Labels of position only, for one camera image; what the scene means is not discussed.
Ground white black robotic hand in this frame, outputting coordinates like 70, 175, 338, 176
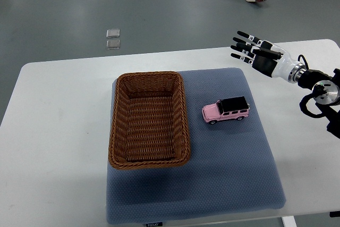
231, 31, 307, 83

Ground pink toy car black roof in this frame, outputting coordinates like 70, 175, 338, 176
202, 96, 250, 125

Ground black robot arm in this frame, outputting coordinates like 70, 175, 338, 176
297, 69, 339, 138

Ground brown wicker basket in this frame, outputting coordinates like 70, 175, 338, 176
108, 71, 191, 170

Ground blue-grey foam mat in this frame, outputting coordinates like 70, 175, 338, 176
106, 68, 286, 224

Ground upper floor socket plate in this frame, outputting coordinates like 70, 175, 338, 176
106, 29, 120, 38

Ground white table leg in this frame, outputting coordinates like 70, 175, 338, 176
281, 216, 297, 227

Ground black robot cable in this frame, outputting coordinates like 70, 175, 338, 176
297, 54, 309, 70

